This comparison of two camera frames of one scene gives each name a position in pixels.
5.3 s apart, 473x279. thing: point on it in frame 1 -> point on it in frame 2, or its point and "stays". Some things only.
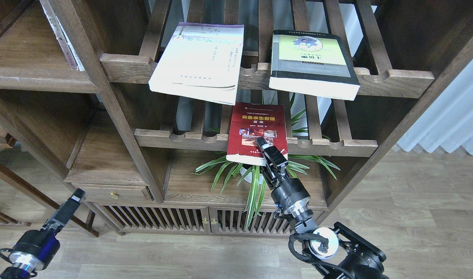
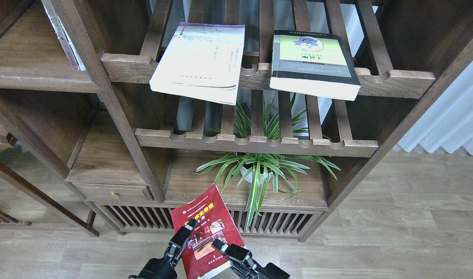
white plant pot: x=248 y=177 stays
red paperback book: x=249 y=122 -> x=199 y=257
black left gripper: x=34 y=249 -> x=163 y=267
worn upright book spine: x=72 y=58 stays
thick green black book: x=313 y=63 stays
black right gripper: x=291 y=196 -> x=244 y=266
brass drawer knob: x=114 y=195 stays
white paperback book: x=201 y=61 stays
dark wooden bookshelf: x=210 y=118 stays
